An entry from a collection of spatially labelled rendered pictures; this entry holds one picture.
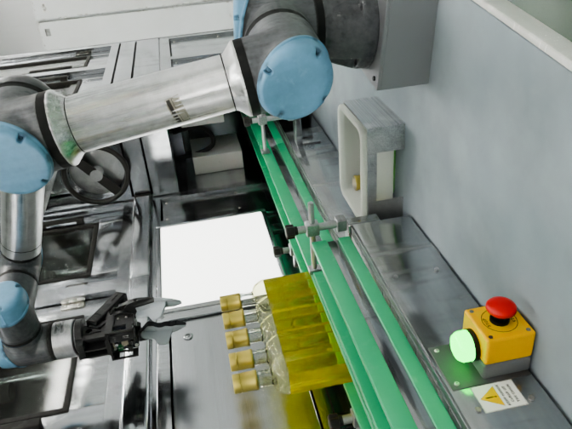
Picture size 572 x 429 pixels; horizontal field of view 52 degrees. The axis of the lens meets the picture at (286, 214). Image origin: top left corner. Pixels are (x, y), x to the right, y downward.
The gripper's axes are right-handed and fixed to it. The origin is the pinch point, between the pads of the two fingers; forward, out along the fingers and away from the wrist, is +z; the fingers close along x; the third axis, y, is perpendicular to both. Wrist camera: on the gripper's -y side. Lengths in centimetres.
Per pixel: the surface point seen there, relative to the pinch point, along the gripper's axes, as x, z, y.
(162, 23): -10, -1, -359
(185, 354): -12.6, -0.5, -0.8
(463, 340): 21, 41, 44
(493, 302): 25, 45, 43
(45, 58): 22, -44, -150
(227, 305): 0.6, 10.5, 1.5
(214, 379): -12.7, 5.3, 8.3
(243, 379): 1.6, 11.0, 24.0
